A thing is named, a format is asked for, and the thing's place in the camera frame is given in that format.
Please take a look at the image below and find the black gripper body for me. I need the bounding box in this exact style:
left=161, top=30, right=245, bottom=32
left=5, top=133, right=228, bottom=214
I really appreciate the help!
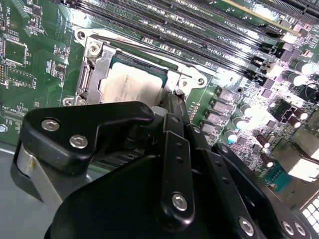
left=44, top=154, right=239, bottom=239

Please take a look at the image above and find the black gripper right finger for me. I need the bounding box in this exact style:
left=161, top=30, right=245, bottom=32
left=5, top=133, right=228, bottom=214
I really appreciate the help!
left=177, top=93, right=313, bottom=239

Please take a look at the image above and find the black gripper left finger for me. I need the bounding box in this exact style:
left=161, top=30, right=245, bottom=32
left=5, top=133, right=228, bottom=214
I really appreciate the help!
left=9, top=92, right=197, bottom=227

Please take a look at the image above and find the metal socket cover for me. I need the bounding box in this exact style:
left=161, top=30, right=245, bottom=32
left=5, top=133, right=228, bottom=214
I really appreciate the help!
left=84, top=42, right=190, bottom=105

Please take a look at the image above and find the silver CPU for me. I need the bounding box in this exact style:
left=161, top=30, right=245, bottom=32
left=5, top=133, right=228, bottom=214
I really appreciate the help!
left=98, top=53, right=172, bottom=105

